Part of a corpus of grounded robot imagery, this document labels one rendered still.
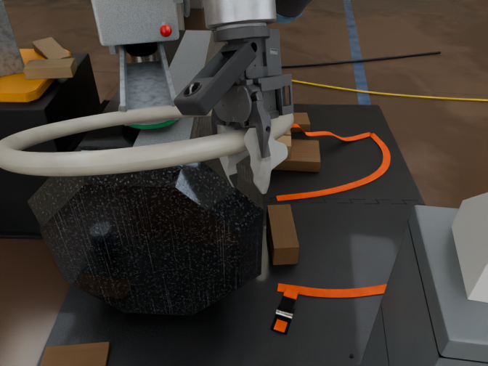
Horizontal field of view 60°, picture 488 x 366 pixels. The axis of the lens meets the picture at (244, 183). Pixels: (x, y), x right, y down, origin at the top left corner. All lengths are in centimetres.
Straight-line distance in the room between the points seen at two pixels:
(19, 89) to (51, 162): 151
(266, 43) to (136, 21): 73
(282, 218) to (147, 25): 121
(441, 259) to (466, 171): 192
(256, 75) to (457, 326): 65
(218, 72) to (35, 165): 25
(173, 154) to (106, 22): 79
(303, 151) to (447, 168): 91
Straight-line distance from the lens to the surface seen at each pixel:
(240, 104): 54
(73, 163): 54
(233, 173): 60
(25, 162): 59
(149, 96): 109
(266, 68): 58
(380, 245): 226
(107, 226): 151
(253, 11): 53
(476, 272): 99
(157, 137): 140
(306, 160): 259
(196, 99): 48
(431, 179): 281
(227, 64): 52
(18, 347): 205
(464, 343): 97
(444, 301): 100
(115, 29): 127
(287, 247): 199
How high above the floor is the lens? 159
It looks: 39 degrees down
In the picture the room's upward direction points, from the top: straight up
